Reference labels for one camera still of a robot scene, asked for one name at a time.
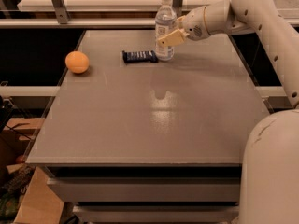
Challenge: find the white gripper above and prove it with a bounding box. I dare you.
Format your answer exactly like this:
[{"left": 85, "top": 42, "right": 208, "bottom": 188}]
[{"left": 156, "top": 7, "right": 208, "bottom": 47}]

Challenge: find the clear blue-label plastic bottle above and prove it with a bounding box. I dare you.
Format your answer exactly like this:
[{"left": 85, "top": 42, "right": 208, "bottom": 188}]
[{"left": 155, "top": 0, "right": 177, "bottom": 62}]

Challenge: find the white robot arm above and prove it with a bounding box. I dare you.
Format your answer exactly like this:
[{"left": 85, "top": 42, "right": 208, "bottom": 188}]
[{"left": 157, "top": 0, "right": 299, "bottom": 224}]

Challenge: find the dark blue rxbar wrapper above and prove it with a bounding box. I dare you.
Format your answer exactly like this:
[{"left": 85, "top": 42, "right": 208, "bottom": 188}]
[{"left": 122, "top": 50, "right": 158, "bottom": 63}]

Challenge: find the orange fruit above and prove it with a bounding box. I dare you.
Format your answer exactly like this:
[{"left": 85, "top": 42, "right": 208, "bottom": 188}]
[{"left": 65, "top": 51, "right": 90, "bottom": 74}]

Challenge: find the grey drawer cabinet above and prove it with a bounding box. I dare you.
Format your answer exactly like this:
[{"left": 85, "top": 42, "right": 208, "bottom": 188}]
[{"left": 27, "top": 30, "right": 268, "bottom": 223}]

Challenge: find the brown cardboard box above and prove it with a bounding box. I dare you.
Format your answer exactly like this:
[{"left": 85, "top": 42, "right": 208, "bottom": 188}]
[{"left": 0, "top": 118, "right": 64, "bottom": 224}]

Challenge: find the metal shelf frame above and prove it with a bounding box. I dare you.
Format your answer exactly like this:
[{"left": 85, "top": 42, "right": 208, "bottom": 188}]
[{"left": 0, "top": 0, "right": 299, "bottom": 30}]

